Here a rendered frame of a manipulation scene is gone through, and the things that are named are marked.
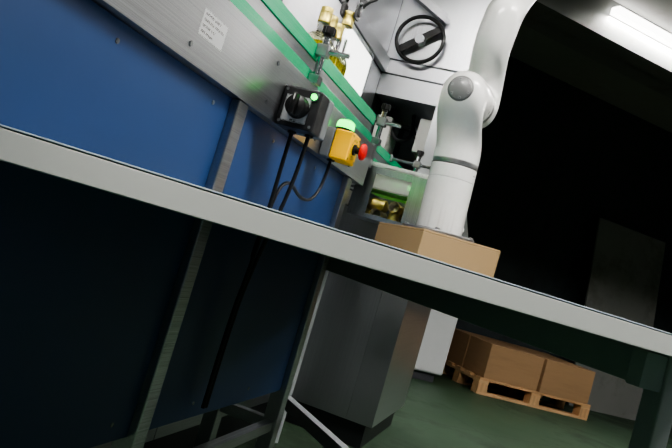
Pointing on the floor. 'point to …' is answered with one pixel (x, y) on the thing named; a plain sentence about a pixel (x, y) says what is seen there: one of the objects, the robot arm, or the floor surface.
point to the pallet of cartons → (518, 374)
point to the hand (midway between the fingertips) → (351, 11)
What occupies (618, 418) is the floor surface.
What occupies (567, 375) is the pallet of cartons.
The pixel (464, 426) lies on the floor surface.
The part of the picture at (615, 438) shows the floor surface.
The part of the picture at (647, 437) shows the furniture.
